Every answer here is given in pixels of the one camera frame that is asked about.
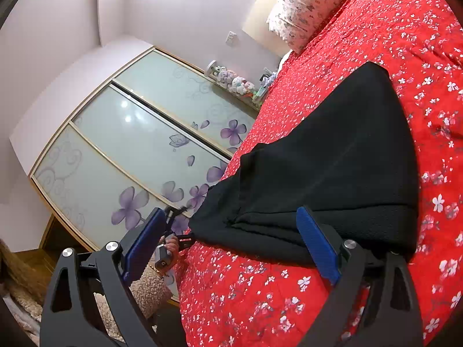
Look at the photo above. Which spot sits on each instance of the fluffy beige coat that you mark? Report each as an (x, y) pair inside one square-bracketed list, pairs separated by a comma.
[(18, 278)]

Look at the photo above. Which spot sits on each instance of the tube of plush toys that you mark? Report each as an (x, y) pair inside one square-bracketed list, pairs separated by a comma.
[(235, 81)]

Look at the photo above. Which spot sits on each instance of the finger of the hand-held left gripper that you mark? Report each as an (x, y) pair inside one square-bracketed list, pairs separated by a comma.
[(186, 240), (169, 220)]

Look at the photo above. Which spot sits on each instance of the white wall socket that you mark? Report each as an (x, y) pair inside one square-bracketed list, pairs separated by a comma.
[(230, 38)]

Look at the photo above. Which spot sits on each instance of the printed white pillow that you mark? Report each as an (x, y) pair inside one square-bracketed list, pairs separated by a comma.
[(311, 3)]

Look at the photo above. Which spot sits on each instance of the person's left hand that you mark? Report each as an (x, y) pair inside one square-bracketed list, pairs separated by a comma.
[(173, 244)]

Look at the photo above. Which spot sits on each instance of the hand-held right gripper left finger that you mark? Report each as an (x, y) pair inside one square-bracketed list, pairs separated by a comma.
[(143, 245)]

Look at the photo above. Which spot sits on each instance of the beige and pink headboard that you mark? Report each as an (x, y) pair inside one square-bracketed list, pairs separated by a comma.
[(260, 14)]

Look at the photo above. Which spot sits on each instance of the floral sliding-door wardrobe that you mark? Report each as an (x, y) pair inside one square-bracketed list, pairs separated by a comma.
[(126, 151)]

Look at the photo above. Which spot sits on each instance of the red floral bedspread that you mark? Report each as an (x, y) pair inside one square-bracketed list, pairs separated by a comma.
[(253, 296)]

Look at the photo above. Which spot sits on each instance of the black pants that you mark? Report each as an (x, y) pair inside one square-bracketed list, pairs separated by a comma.
[(325, 151)]

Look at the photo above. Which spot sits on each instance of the bedside table with small bottles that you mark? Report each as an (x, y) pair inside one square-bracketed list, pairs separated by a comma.
[(269, 77)]

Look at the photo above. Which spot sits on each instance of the person's left forearm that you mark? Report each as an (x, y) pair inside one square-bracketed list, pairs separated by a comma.
[(150, 292)]

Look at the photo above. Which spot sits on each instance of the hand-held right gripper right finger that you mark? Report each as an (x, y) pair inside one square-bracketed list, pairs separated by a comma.
[(318, 245)]

